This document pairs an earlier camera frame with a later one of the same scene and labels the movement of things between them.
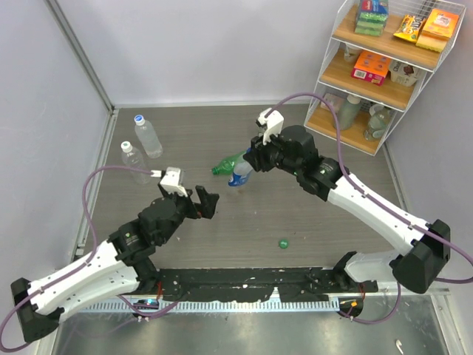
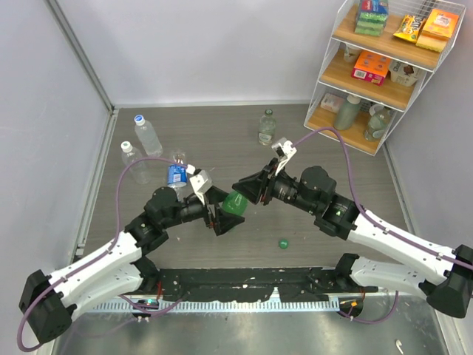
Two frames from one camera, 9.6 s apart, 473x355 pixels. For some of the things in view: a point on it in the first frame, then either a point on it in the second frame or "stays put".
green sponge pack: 372,18 stays put
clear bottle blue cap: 148,137 stays put
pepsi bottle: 242,172 -> 177,175
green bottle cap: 284,243 stays put
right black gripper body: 270,155 -> 267,195
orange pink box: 370,67 stays put
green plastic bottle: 228,166 -> 236,203
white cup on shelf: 351,52 stays put
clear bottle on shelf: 378,121 stays put
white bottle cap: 126,146 stays put
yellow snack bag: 410,28 stays put
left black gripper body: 184,205 -> 209,219
